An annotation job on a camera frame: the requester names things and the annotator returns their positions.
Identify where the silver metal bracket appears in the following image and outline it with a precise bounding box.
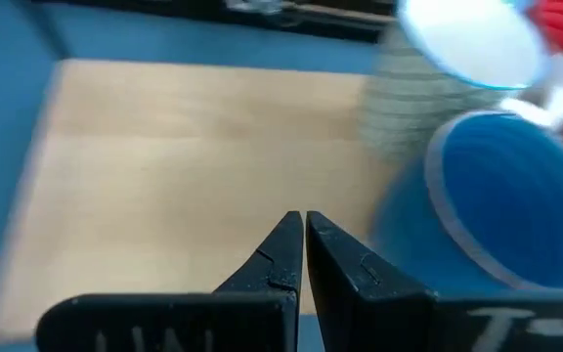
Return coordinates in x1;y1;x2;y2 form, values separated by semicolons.
225;0;295;16

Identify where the black table frame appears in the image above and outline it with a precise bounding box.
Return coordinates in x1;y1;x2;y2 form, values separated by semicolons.
31;0;395;45

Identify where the blue mug white handle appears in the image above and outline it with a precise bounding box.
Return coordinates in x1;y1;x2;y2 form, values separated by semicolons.
367;110;563;299

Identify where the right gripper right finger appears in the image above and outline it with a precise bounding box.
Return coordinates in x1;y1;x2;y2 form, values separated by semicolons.
305;209;563;352

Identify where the wooden shelf with black frame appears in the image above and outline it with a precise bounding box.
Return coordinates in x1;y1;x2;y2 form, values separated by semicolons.
0;58;395;343

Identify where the green leaf pattern mug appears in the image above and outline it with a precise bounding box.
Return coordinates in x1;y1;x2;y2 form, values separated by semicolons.
359;0;549;162

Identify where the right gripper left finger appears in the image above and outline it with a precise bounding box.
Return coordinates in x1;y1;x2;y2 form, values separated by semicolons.
35;209;305;352

